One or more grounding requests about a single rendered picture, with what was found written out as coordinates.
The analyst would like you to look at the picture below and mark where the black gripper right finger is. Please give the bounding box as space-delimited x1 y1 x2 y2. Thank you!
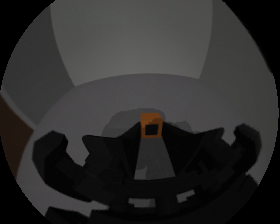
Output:
161 122 224 176

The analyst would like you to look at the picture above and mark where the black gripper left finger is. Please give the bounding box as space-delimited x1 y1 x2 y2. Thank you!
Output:
82 122 141 179

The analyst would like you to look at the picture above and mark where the brown cube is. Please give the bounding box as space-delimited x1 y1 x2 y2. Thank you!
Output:
141 113 164 138

